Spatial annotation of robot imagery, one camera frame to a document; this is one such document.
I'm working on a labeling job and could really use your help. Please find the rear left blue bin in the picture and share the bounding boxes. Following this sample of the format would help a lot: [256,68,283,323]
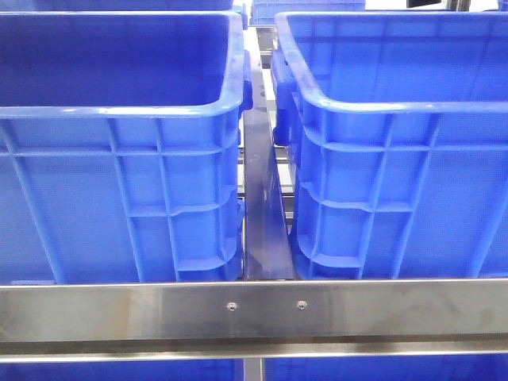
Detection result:
[17,0,248,29]

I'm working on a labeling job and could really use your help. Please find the lower right blue bin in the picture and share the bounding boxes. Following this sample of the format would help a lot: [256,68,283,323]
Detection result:
[265,354,507,380]

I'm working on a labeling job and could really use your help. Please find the stainless steel front rail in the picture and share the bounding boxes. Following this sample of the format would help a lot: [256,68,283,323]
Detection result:
[1,279,507,363]

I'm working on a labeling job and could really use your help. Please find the lower left blue bin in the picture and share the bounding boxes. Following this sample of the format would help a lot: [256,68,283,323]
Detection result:
[1,360,244,380]

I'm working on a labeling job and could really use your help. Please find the left blue plastic bin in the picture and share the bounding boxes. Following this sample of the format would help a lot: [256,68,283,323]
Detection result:
[1,11,252,285]

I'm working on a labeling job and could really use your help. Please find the right blue plastic bin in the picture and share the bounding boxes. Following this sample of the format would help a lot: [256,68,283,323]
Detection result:
[271,11,507,279]

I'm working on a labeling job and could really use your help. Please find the blue plastic bin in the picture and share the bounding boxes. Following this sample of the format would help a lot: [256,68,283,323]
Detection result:
[1,11,252,285]
[271,11,507,279]

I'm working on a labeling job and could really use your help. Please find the rear centre blue bin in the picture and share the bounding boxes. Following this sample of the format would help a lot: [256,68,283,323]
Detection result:
[250,0,366,26]

